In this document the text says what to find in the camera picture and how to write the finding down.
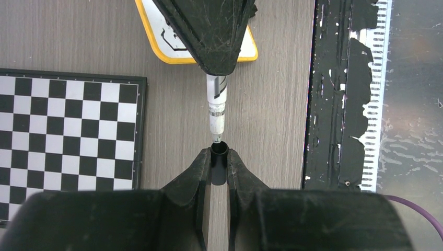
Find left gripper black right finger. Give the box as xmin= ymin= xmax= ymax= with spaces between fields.
xmin=227 ymin=150 xmax=412 ymax=250

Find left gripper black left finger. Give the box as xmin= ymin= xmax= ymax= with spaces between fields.
xmin=1 ymin=149 xmax=211 ymax=250

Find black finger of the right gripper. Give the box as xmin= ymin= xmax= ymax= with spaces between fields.
xmin=154 ymin=0 xmax=257 ymax=76

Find yellow framed whiteboard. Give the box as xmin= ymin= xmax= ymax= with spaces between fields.
xmin=134 ymin=0 xmax=259 ymax=65

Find black white marker pen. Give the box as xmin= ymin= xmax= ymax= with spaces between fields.
xmin=206 ymin=74 xmax=227 ymax=143

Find black marker cap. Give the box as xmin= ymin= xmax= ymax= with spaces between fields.
xmin=210 ymin=141 xmax=229 ymax=186

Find black white checkerboard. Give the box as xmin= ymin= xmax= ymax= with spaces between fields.
xmin=1 ymin=69 xmax=147 ymax=227

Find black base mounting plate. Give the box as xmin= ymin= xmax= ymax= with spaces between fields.
xmin=301 ymin=1 xmax=379 ymax=191

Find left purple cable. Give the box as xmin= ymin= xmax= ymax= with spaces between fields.
xmin=384 ymin=195 xmax=443 ymax=242

